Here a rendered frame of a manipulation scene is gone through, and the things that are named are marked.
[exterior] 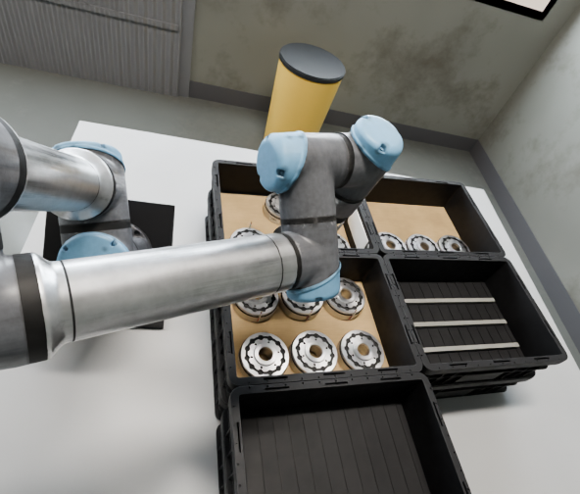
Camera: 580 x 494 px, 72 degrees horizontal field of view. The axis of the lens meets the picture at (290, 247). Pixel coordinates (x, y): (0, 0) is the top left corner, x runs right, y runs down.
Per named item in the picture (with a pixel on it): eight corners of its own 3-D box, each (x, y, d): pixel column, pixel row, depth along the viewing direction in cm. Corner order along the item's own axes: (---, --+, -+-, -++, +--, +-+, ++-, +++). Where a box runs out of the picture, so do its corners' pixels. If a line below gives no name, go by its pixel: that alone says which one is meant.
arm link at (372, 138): (344, 108, 53) (392, 112, 57) (310, 165, 61) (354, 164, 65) (370, 153, 49) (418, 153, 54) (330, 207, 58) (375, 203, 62)
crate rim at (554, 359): (419, 375, 83) (425, 370, 81) (377, 259, 101) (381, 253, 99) (563, 364, 95) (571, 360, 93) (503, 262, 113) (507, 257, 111)
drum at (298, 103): (313, 137, 288) (343, 53, 242) (314, 172, 263) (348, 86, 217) (260, 124, 281) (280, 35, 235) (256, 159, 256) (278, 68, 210)
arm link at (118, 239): (78, 293, 78) (56, 309, 65) (70, 224, 77) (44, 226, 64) (143, 285, 81) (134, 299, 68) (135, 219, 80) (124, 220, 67)
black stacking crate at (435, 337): (399, 390, 90) (424, 371, 82) (362, 280, 108) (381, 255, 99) (534, 378, 102) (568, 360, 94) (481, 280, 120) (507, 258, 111)
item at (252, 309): (236, 317, 86) (236, 315, 86) (232, 277, 92) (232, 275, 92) (280, 315, 89) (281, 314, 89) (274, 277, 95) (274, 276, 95)
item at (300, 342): (296, 377, 81) (296, 376, 81) (288, 332, 87) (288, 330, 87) (341, 374, 84) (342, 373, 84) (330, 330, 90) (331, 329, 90)
